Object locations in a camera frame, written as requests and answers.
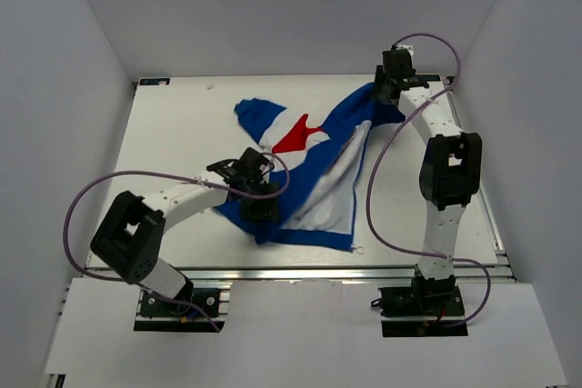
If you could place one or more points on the blue white red jacket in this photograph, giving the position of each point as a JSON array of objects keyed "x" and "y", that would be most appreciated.
[{"x": 319, "y": 165}]

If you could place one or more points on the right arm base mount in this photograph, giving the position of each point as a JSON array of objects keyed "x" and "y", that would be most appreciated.
[{"x": 425, "y": 308}]

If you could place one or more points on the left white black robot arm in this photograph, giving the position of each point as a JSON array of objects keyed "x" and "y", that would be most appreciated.
[{"x": 130, "y": 235}]

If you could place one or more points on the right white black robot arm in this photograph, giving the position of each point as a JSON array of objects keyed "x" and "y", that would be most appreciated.
[{"x": 449, "y": 175}]

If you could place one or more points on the left blue table sticker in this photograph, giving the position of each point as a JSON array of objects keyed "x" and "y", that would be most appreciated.
[{"x": 154, "y": 81}]

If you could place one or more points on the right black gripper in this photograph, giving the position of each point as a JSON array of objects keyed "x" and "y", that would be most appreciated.
[{"x": 379, "y": 79}]

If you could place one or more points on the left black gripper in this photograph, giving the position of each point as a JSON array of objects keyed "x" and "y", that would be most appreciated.
[{"x": 265, "y": 208}]

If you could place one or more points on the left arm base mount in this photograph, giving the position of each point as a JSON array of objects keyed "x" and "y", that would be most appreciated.
[{"x": 155, "y": 315}]

